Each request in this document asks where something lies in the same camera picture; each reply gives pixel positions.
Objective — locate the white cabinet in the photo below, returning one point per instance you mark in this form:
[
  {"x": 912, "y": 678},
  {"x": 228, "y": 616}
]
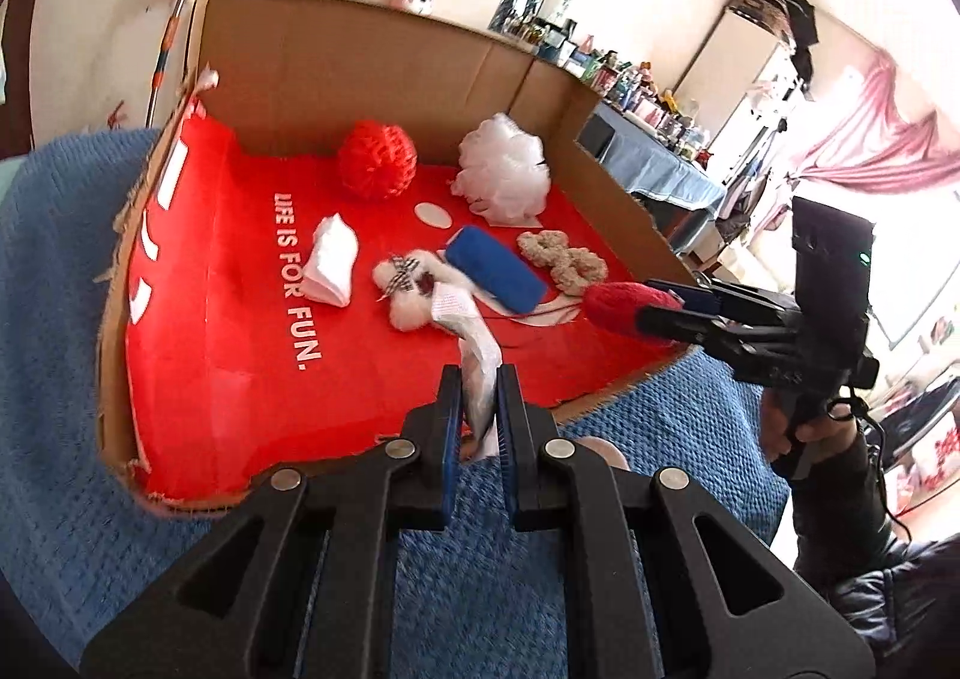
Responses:
[{"x": 739, "y": 87}]

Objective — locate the light teal sheet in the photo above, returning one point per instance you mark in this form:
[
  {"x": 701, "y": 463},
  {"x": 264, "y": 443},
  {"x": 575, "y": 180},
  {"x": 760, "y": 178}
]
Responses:
[{"x": 9, "y": 180}]

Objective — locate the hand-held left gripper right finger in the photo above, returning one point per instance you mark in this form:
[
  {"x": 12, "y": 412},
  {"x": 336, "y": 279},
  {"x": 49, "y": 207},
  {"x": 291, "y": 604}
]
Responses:
[{"x": 510, "y": 439}]

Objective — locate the white mesh bath pouf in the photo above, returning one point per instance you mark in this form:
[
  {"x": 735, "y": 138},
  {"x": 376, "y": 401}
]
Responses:
[{"x": 502, "y": 169}]

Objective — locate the red foam net sleeve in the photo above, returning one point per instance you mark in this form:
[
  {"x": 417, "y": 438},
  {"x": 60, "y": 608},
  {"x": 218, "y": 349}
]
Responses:
[{"x": 377, "y": 160}]

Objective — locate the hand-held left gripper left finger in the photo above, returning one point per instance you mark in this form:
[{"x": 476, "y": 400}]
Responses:
[{"x": 451, "y": 439}]

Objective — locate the blue knitted blanket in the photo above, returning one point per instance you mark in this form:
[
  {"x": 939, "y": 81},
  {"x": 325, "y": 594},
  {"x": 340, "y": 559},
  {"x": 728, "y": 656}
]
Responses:
[{"x": 75, "y": 349}]

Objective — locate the white gauze strip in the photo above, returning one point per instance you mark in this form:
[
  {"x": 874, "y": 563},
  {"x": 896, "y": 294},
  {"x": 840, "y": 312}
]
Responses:
[{"x": 476, "y": 356}]

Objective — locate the metal mop pole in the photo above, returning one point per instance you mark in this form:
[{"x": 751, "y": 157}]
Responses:
[{"x": 174, "y": 19}]

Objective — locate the folded white tissue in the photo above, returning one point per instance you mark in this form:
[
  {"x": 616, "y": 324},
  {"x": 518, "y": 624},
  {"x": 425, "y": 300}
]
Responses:
[{"x": 334, "y": 263}]

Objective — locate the person's right forearm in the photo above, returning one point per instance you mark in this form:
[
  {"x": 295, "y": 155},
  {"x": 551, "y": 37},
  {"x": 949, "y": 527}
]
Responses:
[{"x": 847, "y": 521}]

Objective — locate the beige round item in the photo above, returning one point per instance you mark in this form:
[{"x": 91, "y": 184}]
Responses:
[{"x": 604, "y": 454}]

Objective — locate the person's right hand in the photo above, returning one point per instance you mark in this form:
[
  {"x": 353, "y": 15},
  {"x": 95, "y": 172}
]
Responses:
[{"x": 771, "y": 424}]

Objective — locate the blue bandage roll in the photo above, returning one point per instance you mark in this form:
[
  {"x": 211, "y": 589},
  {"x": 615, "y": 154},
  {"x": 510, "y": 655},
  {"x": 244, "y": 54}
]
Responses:
[{"x": 499, "y": 270}]

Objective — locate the beige fuzzy scrunchie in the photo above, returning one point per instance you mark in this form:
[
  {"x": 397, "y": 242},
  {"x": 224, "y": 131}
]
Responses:
[
  {"x": 541, "y": 245},
  {"x": 581, "y": 274}
]

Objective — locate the cardboard box with red bottom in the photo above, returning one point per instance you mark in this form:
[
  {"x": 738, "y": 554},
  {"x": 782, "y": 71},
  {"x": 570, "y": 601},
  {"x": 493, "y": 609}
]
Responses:
[{"x": 240, "y": 364}]

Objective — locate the pink curtain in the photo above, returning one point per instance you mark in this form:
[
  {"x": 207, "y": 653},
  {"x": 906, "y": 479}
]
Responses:
[{"x": 877, "y": 132}]

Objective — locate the red plush pad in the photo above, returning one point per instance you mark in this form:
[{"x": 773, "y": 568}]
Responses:
[{"x": 611, "y": 311}]

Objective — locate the table with bottles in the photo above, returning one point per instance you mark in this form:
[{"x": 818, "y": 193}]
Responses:
[{"x": 630, "y": 83}]

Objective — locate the dark patterned bag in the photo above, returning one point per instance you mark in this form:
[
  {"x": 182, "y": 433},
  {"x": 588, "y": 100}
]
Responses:
[{"x": 772, "y": 12}]

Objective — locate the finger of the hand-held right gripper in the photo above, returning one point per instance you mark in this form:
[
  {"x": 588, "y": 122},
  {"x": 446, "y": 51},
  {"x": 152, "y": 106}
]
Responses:
[
  {"x": 739, "y": 304},
  {"x": 690, "y": 328}
]

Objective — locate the white fluffy bow hair clip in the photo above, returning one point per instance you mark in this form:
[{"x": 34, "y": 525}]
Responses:
[{"x": 409, "y": 308}]

